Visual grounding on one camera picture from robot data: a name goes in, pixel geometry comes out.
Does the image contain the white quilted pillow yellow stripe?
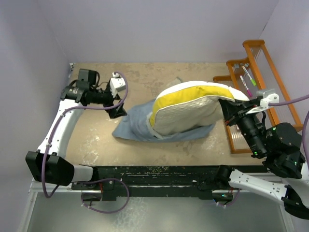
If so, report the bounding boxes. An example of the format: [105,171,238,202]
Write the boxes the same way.
[147,81,249,139]

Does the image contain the green capped marker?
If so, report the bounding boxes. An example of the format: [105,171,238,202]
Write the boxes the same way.
[242,65,257,86]

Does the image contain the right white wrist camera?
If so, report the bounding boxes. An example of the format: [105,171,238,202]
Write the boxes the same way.
[246,89,279,115]

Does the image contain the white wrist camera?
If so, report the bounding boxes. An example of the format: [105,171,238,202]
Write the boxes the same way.
[110,72,127,98]
[246,89,279,115]

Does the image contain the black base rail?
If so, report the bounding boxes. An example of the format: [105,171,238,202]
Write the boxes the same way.
[71,165,242,202]

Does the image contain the patchwork green beige pillowcase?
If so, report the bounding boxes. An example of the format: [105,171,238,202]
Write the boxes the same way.
[112,77,216,143]

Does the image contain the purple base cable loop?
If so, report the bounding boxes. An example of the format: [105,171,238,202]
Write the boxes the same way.
[81,179,130,215]

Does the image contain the orange wooden tiered rack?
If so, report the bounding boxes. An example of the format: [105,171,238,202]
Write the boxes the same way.
[212,39,305,155]

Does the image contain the pink capped marker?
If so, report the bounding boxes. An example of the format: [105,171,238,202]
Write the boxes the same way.
[239,75,253,97]

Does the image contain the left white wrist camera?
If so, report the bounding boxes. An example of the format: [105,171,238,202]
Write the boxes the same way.
[110,72,127,98]

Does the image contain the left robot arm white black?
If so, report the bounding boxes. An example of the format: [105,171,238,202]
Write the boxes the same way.
[26,69,128,186]

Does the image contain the aluminium frame rail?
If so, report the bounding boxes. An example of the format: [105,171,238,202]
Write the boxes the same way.
[16,178,73,232]

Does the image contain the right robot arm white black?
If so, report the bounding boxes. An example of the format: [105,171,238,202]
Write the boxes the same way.
[214,99,309,219]

